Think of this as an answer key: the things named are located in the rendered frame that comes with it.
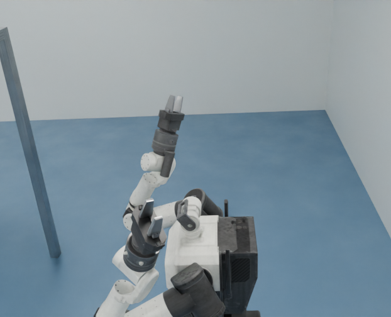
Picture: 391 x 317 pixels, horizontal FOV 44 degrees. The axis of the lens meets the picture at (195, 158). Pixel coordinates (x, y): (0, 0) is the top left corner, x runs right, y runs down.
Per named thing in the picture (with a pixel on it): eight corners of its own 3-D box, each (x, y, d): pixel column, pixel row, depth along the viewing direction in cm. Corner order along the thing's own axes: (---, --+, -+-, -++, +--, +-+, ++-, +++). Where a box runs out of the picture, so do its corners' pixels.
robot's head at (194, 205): (202, 217, 163) (200, 195, 159) (201, 236, 154) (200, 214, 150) (182, 218, 164) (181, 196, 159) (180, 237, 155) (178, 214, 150)
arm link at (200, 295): (182, 319, 148) (221, 297, 147) (181, 333, 139) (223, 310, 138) (163, 287, 146) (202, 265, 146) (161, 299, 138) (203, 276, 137)
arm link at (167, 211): (146, 226, 201) (191, 215, 191) (131, 242, 190) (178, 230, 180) (134, 202, 199) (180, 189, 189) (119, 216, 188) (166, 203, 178)
